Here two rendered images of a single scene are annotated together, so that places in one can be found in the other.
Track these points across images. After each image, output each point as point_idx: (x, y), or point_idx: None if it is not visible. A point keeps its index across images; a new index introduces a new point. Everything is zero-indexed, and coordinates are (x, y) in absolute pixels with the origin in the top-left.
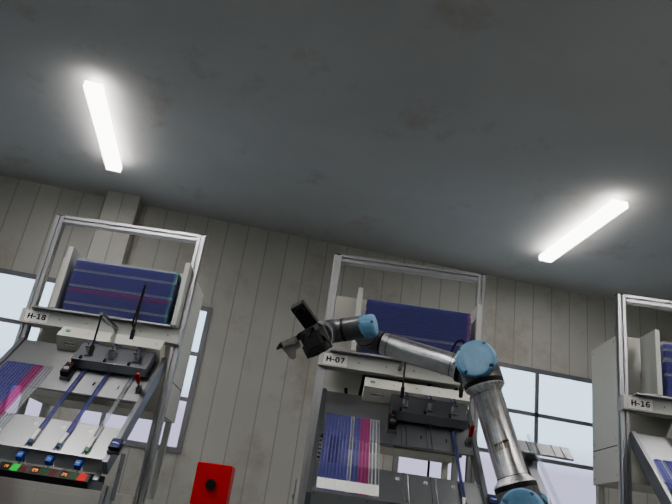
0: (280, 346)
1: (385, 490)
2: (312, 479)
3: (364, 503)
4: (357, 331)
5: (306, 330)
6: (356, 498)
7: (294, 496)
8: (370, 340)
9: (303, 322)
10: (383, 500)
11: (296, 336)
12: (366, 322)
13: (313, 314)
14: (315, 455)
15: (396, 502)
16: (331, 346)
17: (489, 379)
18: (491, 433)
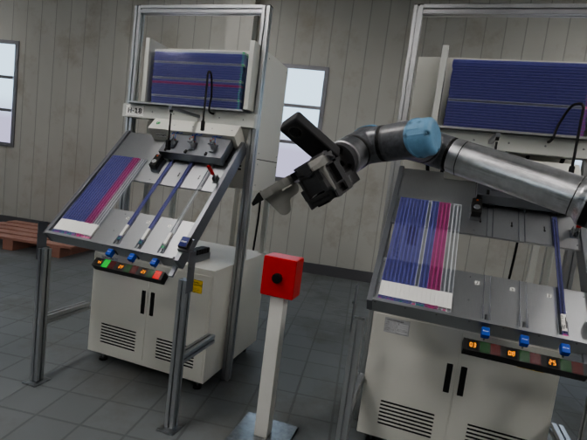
0: (258, 199)
1: (460, 299)
2: (375, 284)
3: (433, 315)
4: (403, 149)
5: (304, 166)
6: (424, 311)
7: (355, 300)
8: (428, 156)
9: (305, 147)
10: (456, 315)
11: (291, 175)
12: (417, 134)
13: (320, 134)
14: (382, 252)
15: (472, 319)
16: (350, 188)
17: None
18: None
